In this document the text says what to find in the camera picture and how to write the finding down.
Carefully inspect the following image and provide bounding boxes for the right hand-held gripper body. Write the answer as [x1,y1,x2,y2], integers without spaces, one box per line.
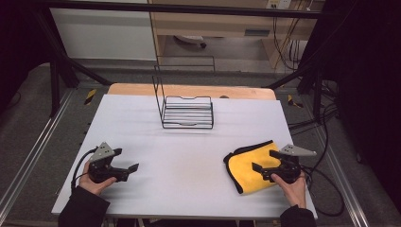
[268,144,318,184]

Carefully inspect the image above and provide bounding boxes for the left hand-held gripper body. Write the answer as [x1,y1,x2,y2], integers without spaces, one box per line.
[87,141,123,184]

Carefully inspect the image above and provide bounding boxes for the yellow towel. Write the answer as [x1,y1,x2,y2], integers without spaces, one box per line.
[222,139,284,196]

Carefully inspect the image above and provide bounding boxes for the black wire rack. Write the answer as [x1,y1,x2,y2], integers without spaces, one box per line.
[151,55,217,131]

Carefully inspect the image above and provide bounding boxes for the person's left hand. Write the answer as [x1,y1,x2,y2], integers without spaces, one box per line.
[78,169,118,196]

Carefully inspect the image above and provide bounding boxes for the person's right hand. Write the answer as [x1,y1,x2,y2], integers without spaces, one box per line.
[271,172,307,209]

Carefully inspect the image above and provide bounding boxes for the yellow black tape marker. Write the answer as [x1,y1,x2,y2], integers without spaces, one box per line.
[287,94,305,109]
[83,88,97,106]

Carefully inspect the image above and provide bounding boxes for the black metal stand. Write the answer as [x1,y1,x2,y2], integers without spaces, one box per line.
[265,59,326,125]
[30,9,113,118]

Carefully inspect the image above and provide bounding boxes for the white cabinet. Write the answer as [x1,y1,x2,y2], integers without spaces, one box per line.
[49,8,158,61]

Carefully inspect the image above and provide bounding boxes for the black curtain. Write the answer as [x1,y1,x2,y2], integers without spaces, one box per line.
[0,0,55,112]
[315,0,401,206]

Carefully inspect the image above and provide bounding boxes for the chair base with caster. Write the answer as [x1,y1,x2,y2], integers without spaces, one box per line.
[172,34,208,49]

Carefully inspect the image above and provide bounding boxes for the wooden desk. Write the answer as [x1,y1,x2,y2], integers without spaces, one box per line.
[147,0,326,70]

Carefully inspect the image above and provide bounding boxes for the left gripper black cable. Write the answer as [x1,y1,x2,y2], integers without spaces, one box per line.
[70,146,99,192]

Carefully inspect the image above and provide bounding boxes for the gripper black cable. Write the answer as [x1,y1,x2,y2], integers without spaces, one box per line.
[70,146,99,192]
[299,165,346,218]

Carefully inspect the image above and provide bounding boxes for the black floor cables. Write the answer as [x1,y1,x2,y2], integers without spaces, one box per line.
[288,103,340,137]

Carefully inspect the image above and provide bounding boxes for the aluminium rail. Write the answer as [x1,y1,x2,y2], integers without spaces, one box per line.
[310,125,371,227]
[0,89,76,216]

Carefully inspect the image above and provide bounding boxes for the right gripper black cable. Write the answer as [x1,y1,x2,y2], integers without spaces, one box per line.
[299,165,346,218]

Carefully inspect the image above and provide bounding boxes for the hanging black cables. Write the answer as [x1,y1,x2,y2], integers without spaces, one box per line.
[271,16,305,72]

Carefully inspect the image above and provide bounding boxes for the white wall socket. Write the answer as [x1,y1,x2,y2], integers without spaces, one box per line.
[266,0,293,10]

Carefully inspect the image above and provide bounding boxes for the black frame crossbar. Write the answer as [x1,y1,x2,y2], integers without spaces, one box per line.
[33,0,326,20]

